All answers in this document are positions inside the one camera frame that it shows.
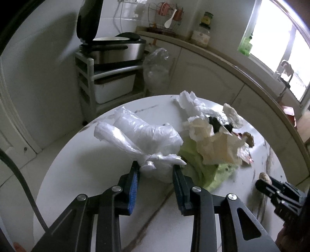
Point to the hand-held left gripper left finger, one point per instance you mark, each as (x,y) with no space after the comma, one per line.
(134,186)

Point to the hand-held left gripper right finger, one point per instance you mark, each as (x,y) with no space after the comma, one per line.
(178,189)

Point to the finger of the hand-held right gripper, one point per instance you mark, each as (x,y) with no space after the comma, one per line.
(271,193)
(289,190)

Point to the beige food lump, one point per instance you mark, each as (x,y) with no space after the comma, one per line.
(264,177)

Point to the white plastic bag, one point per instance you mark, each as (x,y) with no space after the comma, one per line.
(145,135)

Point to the pale green leaf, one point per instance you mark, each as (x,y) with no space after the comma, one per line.
(208,174)

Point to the pink wrapper scrap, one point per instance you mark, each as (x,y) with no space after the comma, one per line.
(245,157)

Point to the round white marble table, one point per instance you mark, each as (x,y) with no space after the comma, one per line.
(80,169)

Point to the cream crumpled paper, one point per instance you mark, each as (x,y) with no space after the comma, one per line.
(218,147)

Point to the brown food scrap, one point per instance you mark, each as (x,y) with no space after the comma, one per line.
(248,140)

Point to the cream base cabinet door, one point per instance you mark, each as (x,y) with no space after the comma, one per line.
(205,75)
(264,121)

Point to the red container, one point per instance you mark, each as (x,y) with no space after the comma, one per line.
(289,115)

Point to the black crumpled scrap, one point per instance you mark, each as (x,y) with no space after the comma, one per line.
(218,124)

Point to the small white crumpled tissue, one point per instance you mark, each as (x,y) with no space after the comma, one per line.
(233,115)

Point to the white storage bin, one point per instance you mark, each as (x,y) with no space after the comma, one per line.
(113,87)

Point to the white shelf cart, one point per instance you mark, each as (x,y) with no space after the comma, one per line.
(84,80)

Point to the metal faucet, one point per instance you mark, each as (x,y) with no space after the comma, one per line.
(284,72)

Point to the hanging clear plastic bag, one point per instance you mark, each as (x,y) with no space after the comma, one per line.
(156,70)

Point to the beige kitchen counter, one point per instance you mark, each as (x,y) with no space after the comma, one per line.
(242,72)

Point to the steel rice cooker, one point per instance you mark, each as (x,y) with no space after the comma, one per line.
(113,46)

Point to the green bottle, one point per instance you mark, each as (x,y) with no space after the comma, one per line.
(245,46)

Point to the glass jar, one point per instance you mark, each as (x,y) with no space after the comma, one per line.
(200,36)

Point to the window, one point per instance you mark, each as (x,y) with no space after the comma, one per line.
(276,34)

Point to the white rice spoon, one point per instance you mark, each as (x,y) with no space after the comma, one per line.
(168,22)

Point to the dark lidded jar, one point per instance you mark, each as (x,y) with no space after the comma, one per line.
(207,18)

